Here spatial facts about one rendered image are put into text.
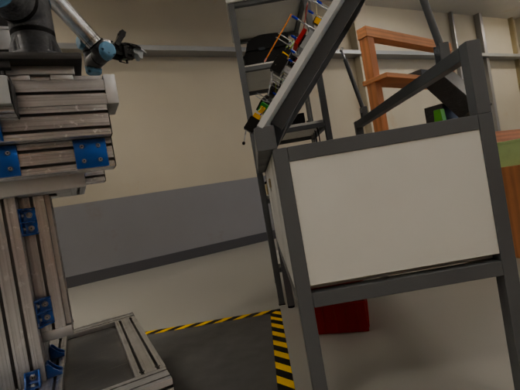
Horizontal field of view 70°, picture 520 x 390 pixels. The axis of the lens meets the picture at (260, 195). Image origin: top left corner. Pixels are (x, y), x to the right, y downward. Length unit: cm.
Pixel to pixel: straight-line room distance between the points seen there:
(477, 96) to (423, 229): 39
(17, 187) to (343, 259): 97
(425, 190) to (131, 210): 397
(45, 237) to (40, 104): 45
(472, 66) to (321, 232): 60
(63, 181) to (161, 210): 349
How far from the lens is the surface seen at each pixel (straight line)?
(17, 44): 130
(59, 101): 122
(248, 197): 513
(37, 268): 143
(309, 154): 101
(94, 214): 466
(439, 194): 112
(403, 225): 108
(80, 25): 197
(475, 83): 119
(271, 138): 101
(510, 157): 283
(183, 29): 544
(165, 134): 490
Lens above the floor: 70
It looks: 1 degrees down
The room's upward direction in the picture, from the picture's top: 10 degrees counter-clockwise
